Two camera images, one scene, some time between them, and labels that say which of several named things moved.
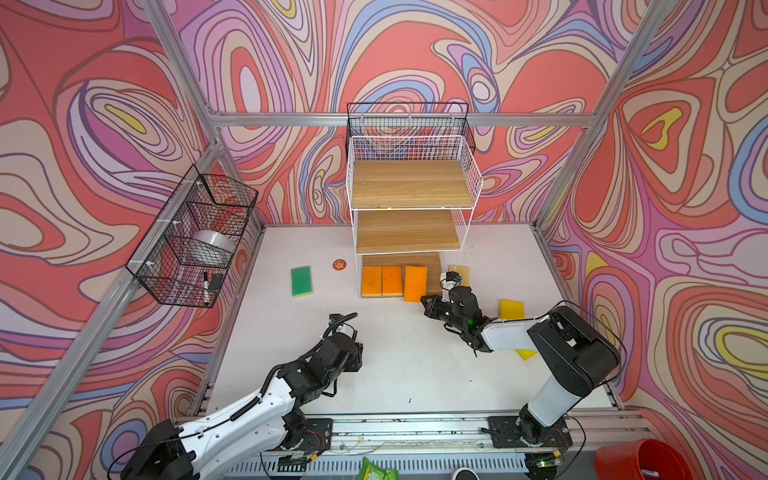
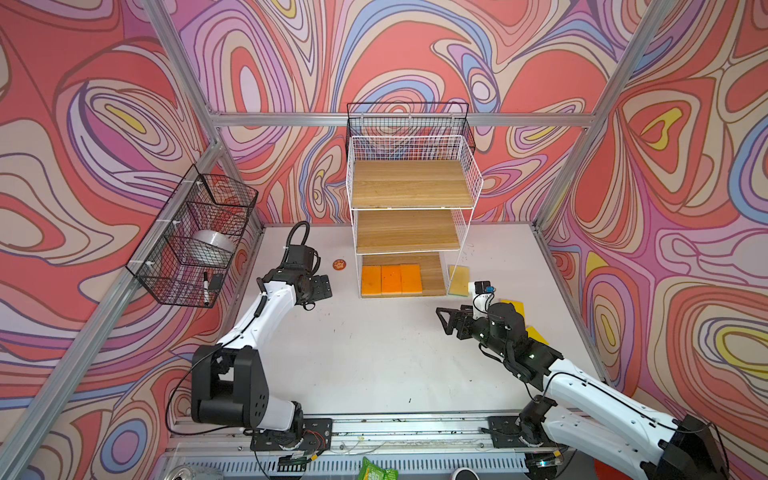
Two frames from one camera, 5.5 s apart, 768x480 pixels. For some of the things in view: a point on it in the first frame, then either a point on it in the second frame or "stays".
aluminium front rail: (465, 434) stays
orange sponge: (392, 280) stays
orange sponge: (371, 281) stays
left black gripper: (355, 357) to (318, 291)
